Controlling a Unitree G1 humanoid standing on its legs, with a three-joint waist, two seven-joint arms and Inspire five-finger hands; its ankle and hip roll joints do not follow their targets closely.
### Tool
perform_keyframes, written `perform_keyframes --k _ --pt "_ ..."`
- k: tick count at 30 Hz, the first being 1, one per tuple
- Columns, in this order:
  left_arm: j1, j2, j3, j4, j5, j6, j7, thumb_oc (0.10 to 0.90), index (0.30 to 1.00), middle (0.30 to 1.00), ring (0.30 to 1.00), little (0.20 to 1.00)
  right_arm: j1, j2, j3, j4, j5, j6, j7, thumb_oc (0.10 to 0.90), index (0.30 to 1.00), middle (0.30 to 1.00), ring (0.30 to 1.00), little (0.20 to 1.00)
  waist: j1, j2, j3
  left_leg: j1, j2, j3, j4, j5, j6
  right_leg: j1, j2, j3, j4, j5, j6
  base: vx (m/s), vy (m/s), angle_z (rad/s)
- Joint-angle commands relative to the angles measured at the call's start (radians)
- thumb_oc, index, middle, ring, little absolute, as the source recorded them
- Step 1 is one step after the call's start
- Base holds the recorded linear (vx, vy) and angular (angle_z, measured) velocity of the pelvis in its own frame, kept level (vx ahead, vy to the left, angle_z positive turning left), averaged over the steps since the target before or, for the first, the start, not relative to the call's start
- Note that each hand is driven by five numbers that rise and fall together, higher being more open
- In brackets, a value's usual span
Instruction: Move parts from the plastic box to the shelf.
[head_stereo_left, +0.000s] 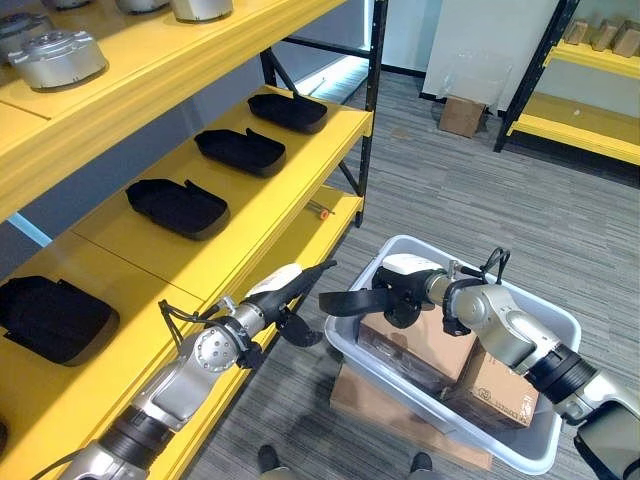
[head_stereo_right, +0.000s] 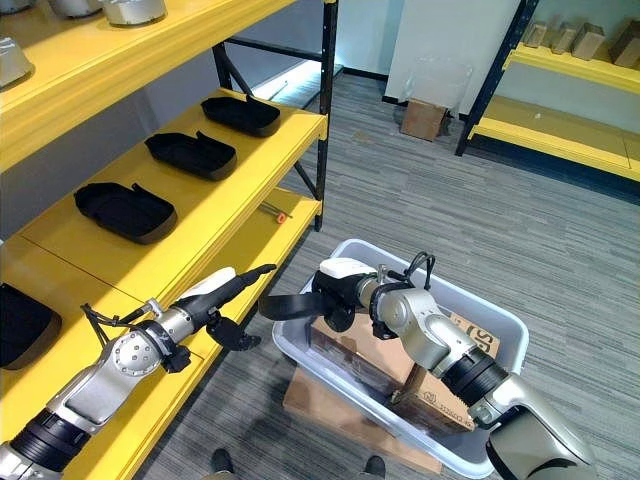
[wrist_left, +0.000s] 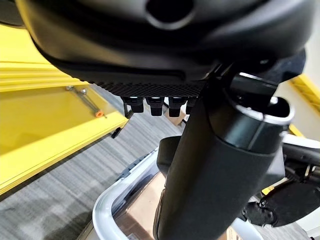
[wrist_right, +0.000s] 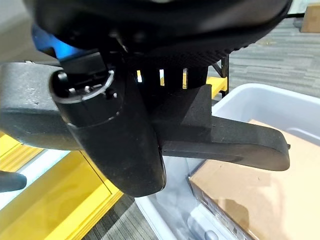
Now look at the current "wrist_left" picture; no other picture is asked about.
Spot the black shelf foot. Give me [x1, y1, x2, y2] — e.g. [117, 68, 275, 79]
[111, 126, 123, 140]

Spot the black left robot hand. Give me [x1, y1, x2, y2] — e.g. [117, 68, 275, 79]
[14, 0, 320, 240]

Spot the brown cardboard carton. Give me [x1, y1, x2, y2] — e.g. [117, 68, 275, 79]
[171, 111, 188, 127]

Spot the yellow shelf frame beam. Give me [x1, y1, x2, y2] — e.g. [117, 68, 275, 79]
[287, 73, 320, 138]

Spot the clear plastic box white rim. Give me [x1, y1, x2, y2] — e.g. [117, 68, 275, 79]
[91, 133, 320, 240]

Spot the black sole-shaped part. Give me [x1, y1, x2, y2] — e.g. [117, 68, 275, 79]
[243, 179, 320, 228]

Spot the yellow metal shelf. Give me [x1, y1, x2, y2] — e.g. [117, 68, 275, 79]
[0, 23, 130, 196]

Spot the brown cardboard sheet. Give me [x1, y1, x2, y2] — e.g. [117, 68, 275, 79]
[119, 171, 166, 240]

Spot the thin metal brace rod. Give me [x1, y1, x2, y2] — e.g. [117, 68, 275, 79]
[65, 84, 108, 120]

